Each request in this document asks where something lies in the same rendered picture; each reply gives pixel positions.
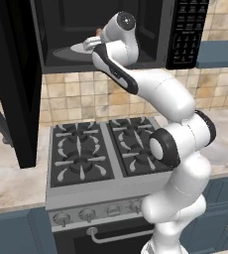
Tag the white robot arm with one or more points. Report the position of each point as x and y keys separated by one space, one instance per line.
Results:
x=182 y=155

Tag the dark grey slanted object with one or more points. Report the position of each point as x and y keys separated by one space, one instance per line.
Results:
x=0 y=122

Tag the black microwave door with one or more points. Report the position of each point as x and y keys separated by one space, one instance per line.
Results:
x=17 y=82

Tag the silver stove knob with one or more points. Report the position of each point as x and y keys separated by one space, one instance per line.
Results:
x=62 y=219
x=135 y=206
x=87 y=215
x=113 y=210

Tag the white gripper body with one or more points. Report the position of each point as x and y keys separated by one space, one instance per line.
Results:
x=91 y=43

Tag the grey microwave turntable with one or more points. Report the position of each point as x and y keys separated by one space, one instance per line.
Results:
x=64 y=54

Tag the black microwave oven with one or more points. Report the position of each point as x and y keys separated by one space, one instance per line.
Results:
x=152 y=33

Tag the silver stove with black hob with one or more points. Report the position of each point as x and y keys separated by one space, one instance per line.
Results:
x=86 y=185

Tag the brown potato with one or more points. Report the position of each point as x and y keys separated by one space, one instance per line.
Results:
x=99 y=32

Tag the pale grey round plate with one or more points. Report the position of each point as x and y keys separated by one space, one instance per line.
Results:
x=220 y=153

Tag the white plate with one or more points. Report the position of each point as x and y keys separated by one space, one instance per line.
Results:
x=77 y=49

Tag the blue wall cupboard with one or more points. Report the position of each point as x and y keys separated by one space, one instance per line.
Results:
x=218 y=53

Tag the blue drawer front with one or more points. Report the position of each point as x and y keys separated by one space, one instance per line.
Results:
x=226 y=188

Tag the black oven door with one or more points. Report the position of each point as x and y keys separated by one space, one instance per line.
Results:
x=69 y=243

